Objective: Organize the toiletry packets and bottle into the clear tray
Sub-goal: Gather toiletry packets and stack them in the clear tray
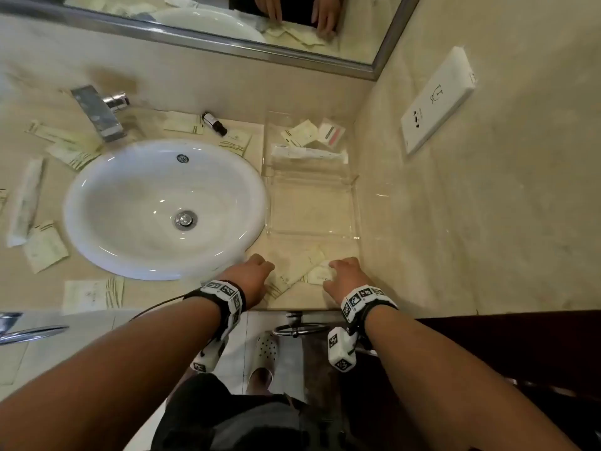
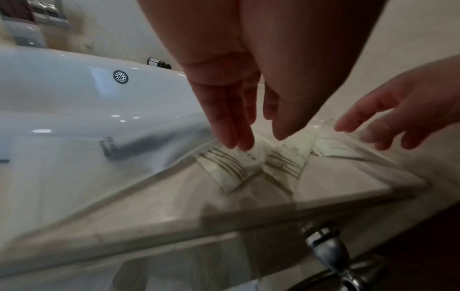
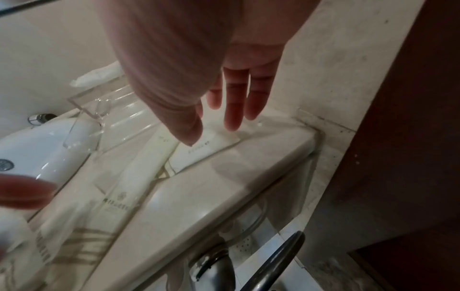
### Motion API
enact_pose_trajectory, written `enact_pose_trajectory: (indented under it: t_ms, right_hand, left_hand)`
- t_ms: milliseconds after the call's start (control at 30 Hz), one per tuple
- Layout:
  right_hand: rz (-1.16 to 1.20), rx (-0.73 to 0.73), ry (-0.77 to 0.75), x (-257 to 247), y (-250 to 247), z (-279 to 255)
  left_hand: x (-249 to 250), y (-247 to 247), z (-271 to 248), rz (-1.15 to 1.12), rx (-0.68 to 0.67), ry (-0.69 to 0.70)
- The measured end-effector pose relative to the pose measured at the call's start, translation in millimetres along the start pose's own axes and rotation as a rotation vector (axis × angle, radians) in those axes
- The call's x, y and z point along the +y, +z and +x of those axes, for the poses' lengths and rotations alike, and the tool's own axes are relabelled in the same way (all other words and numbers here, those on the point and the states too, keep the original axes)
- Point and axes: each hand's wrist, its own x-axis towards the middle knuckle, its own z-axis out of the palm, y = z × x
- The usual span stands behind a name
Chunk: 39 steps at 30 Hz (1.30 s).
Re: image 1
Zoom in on person's right hand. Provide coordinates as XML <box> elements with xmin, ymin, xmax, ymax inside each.
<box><xmin>322</xmin><ymin>257</ymin><xmax>375</xmax><ymax>306</ymax></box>

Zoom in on person's left hand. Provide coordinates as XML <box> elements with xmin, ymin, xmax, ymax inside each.
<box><xmin>220</xmin><ymin>254</ymin><xmax>276</xmax><ymax>310</ymax></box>

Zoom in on small cream packet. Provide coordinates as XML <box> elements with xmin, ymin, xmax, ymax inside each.
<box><xmin>304</xmin><ymin>260</ymin><xmax>337</xmax><ymax>285</ymax></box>

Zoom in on large cream striped packet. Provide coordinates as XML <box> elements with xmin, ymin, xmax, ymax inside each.
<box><xmin>262</xmin><ymin>246</ymin><xmax>327</xmax><ymax>299</ymax></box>

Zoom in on person's right forearm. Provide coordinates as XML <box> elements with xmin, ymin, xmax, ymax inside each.
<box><xmin>363</xmin><ymin>304</ymin><xmax>583</xmax><ymax>451</ymax></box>

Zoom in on person's left forearm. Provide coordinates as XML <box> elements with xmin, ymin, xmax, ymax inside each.
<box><xmin>0</xmin><ymin>296</ymin><xmax>224</xmax><ymax>451</ymax></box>

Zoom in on white marker-patterned right wrist tracker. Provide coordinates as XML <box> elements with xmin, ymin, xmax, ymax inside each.
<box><xmin>327</xmin><ymin>285</ymin><xmax>399</xmax><ymax>373</ymax></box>

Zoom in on white marker-patterned wrist tracker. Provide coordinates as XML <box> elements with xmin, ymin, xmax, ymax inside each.
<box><xmin>183</xmin><ymin>279</ymin><xmax>247</xmax><ymax>374</ymax></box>
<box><xmin>327</xmin><ymin>285</ymin><xmax>399</xmax><ymax>373</ymax></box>

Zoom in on white marker-patterned left wrist tracker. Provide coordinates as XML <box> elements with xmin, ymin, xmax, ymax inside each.
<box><xmin>183</xmin><ymin>279</ymin><xmax>247</xmax><ymax>374</ymax></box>

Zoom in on clear acrylic tray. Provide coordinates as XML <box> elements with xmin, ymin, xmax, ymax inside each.
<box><xmin>261</xmin><ymin>111</ymin><xmax>362</xmax><ymax>241</ymax></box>

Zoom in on white perforated clog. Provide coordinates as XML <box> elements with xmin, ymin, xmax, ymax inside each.
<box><xmin>247</xmin><ymin>332</ymin><xmax>280</xmax><ymax>395</ymax></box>

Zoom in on long white toothbrush packet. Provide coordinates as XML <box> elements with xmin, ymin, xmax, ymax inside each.
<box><xmin>271</xmin><ymin>144</ymin><xmax>349</xmax><ymax>165</ymax></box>

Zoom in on white and pink packet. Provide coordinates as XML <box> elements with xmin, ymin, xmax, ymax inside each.
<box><xmin>317</xmin><ymin>117</ymin><xmax>346</xmax><ymax>147</ymax></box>

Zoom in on white oval sink basin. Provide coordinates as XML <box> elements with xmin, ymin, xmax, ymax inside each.
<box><xmin>62</xmin><ymin>138</ymin><xmax>269</xmax><ymax>282</ymax></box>

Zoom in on small dark bottle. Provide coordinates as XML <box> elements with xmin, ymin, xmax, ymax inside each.
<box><xmin>201</xmin><ymin>112</ymin><xmax>228</xmax><ymax>137</ymax></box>

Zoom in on black shorts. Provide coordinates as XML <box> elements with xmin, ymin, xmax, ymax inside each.
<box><xmin>150</xmin><ymin>373</ymin><xmax>349</xmax><ymax>451</ymax></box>

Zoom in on wide cream striped packet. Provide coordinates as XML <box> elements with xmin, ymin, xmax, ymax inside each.
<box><xmin>62</xmin><ymin>276</ymin><xmax>126</xmax><ymax>316</ymax></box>

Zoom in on chrome faucet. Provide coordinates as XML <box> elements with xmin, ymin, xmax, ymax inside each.
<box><xmin>70</xmin><ymin>85</ymin><xmax>130</xmax><ymax>143</ymax></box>

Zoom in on silver-framed mirror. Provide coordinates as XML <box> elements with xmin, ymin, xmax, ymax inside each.
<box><xmin>0</xmin><ymin>0</ymin><xmax>423</xmax><ymax>81</ymax></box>

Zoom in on long cream striped packet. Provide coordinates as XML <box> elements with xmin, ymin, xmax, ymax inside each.
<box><xmin>25</xmin><ymin>120</ymin><xmax>102</xmax><ymax>152</ymax></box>

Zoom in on chrome bar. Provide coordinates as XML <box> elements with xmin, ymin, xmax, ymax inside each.
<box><xmin>0</xmin><ymin>312</ymin><xmax>70</xmax><ymax>346</ymax></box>

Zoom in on long white sachet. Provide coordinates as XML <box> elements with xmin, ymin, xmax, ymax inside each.
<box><xmin>5</xmin><ymin>157</ymin><xmax>46</xmax><ymax>248</ymax></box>

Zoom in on chrome towel ring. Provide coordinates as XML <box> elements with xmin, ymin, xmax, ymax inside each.
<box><xmin>273</xmin><ymin>312</ymin><xmax>332</xmax><ymax>339</ymax></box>

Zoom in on black cable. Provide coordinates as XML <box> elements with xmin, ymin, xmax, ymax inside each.
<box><xmin>129</xmin><ymin>295</ymin><xmax>203</xmax><ymax>321</ymax></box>

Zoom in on white wall socket panel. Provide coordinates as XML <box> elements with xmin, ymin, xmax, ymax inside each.
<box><xmin>400</xmin><ymin>46</ymin><xmax>479</xmax><ymax>157</ymax></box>

